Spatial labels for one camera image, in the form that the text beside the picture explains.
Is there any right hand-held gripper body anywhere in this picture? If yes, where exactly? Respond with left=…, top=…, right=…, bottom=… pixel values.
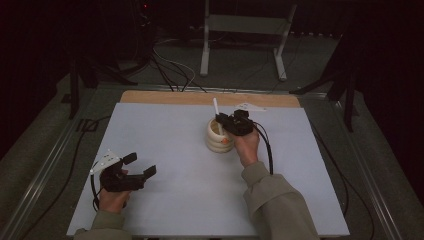
left=222, top=102, right=268, bottom=137

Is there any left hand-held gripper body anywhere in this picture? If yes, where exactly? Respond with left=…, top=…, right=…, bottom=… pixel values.
left=89, top=149, right=147, bottom=193

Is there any white pen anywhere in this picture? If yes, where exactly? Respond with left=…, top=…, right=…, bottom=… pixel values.
left=212, top=97, right=225, bottom=136

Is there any cream ribbed pen holder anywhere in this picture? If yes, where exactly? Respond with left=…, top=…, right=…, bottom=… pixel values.
left=205, top=117, right=236, bottom=154

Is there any person's left hand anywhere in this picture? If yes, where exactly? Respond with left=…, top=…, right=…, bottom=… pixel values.
left=98, top=190, right=132, bottom=214

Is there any person's right hand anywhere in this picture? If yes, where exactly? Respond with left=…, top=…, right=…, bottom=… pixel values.
left=233, top=128, right=261, bottom=168

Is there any white board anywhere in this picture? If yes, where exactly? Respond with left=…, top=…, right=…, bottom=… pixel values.
left=66, top=102, right=350, bottom=238

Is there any black tripod stand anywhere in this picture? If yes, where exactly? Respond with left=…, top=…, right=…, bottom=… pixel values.
left=68, top=59, right=139, bottom=120
left=289, top=33, right=359, bottom=133

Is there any white metal stand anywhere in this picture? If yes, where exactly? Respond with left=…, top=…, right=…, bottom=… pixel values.
left=199, top=0, right=298, bottom=82

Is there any dark equipment with red light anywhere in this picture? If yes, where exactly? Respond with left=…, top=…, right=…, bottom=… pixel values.
left=133, top=0, right=158, bottom=68

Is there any left hand-held gripper cable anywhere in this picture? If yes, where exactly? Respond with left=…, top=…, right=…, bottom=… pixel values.
left=90, top=161, right=101, bottom=213

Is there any hand-held gripper cable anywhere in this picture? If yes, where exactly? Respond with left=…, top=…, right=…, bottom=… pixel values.
left=253, top=121, right=275, bottom=176
left=90, top=161, right=101, bottom=213

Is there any right hand-held gripper cable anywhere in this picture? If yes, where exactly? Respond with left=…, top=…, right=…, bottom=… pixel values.
left=253, top=121, right=275, bottom=176

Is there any black floor cable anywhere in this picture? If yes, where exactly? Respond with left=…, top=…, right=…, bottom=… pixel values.
left=19, top=115, right=113, bottom=240
left=309, top=123, right=375, bottom=240

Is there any bundle of black floor cables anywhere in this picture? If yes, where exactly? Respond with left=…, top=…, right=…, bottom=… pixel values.
left=149, top=54, right=208, bottom=94

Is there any white floor cable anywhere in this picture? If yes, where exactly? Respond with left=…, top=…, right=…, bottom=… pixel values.
left=152, top=38, right=197, bottom=92

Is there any metal floor rail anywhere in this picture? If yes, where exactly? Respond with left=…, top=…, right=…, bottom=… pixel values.
left=333, top=99, right=404, bottom=240
left=0, top=109, right=91, bottom=240

